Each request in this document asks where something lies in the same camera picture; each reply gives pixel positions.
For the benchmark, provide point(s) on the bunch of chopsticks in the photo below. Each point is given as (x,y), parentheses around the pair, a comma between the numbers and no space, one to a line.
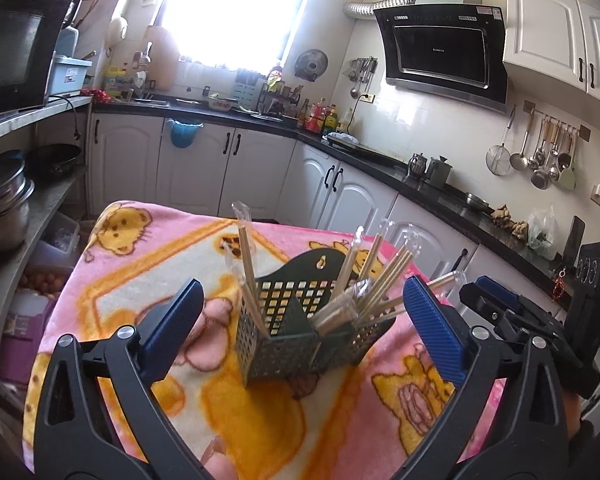
(250,260)

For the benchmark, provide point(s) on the grey plastic box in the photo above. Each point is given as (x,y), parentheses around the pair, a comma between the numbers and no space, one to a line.
(67,77)

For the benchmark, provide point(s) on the white upper cabinet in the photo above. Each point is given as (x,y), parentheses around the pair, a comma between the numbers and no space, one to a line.
(545,30)

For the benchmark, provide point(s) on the white lower cabinets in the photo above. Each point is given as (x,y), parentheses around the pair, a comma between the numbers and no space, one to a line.
(190,175)

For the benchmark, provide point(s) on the grey lidded metal mug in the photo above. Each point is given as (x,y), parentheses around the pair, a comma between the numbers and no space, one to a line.
(439,172)

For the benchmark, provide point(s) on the stainless steel pot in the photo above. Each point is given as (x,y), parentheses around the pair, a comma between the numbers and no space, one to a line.
(2,205)

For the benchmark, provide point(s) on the group of condiment bottles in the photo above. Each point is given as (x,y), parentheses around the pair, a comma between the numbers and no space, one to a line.
(325,119)

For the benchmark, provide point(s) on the black smartphone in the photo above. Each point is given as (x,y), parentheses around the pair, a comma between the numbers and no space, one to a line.
(576,240)

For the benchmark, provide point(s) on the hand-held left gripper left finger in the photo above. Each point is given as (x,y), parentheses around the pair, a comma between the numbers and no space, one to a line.
(172,330)

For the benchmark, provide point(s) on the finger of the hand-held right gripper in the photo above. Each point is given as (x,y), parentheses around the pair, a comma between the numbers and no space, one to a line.
(492,312)
(500,289)

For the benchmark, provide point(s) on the black gas stove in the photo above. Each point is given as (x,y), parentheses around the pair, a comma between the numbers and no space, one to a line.
(355,144)

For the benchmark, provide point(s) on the ginger roots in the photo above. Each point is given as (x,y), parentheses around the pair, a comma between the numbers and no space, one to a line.
(510,222)

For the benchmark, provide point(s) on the silver exhaust duct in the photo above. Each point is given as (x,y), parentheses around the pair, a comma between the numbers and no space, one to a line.
(375,5)

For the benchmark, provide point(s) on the small dark wall fan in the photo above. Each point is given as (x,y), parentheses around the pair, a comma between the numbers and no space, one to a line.
(311,65)

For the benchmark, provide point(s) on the tray of brown eggs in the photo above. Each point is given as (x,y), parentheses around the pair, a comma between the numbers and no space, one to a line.
(40,285)

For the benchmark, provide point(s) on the clear plastic bag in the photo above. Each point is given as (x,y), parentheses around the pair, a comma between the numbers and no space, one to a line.
(544,235)

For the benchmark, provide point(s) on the black wok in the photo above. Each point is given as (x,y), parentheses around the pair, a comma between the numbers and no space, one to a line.
(55,160)

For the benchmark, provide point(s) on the bright kitchen window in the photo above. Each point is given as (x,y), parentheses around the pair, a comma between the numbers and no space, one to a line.
(235,10)

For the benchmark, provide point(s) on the black range hood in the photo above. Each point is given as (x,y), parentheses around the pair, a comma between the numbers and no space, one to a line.
(440,55)

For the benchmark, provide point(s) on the steel shelf rack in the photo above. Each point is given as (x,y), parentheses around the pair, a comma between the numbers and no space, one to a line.
(20,120)

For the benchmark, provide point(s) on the black microwave oven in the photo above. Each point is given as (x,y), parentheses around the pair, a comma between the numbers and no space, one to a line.
(15,45)

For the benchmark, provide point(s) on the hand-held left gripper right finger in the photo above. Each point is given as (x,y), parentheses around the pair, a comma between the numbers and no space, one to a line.
(432,330)

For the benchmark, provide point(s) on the row of hanging cooking utensils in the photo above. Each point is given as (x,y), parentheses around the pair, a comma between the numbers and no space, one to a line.
(542,155)

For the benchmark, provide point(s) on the pink bear printed blanket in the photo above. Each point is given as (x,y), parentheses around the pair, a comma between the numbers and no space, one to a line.
(280,420)

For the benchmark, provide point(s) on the small hanging kitchen tools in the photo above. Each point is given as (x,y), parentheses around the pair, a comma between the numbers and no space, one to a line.
(362,75)

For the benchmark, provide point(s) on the wooden cutting board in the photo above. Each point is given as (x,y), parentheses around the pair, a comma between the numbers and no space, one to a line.
(162,55)

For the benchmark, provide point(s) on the black kitchen countertop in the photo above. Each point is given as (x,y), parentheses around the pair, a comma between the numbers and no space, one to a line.
(430,190)

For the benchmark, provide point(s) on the dark green plastic utensil basket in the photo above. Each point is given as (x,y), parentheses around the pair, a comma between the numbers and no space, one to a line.
(290,350)

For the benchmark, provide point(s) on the red hanging charm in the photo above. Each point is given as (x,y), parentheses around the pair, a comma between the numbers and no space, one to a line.
(560,282)

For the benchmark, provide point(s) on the steel bowl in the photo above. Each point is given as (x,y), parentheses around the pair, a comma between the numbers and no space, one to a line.
(476,201)

